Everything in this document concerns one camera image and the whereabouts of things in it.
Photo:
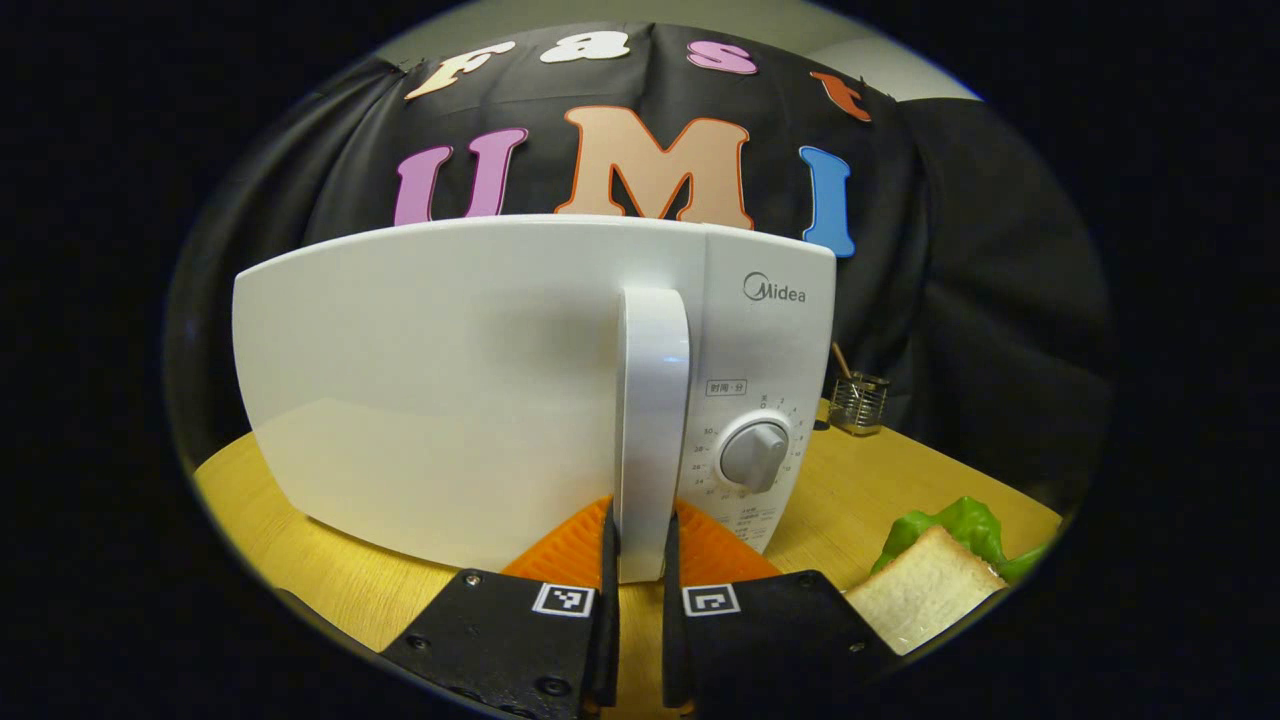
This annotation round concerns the white microwave oven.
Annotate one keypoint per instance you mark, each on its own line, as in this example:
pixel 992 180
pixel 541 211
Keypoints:
pixel 450 380

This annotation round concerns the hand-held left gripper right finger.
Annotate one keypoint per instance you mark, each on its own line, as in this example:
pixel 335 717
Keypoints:
pixel 770 640

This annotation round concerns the brown wooden stick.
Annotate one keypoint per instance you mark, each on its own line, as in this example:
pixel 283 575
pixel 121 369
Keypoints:
pixel 842 360

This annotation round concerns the bread and lettuce sandwich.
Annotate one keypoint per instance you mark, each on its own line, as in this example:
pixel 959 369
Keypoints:
pixel 930 585

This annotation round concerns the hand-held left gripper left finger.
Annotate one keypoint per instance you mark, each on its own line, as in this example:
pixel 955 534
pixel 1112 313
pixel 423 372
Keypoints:
pixel 500 640

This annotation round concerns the black backdrop cloth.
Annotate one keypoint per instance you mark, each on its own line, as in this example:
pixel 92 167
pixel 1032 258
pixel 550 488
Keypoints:
pixel 1000 250

